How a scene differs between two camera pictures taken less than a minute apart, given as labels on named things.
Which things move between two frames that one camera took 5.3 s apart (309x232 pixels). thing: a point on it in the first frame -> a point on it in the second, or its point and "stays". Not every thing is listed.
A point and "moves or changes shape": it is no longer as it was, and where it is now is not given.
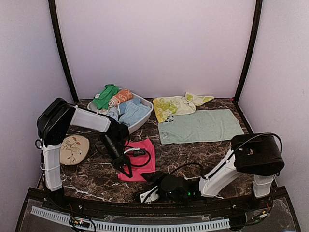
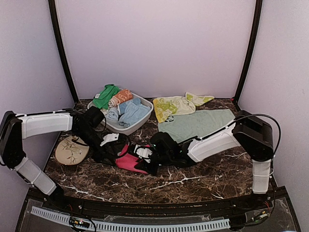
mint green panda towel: [201, 124] stays
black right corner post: [256, 22] stays
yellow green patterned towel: [164, 107] stays
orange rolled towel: [123, 95] stays
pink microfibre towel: [140, 154] moves or changes shape
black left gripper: [122, 160] -> [99, 155]
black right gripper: [156, 176] -> [147, 167]
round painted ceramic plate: [74, 149] stays
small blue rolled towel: [113, 112] stays
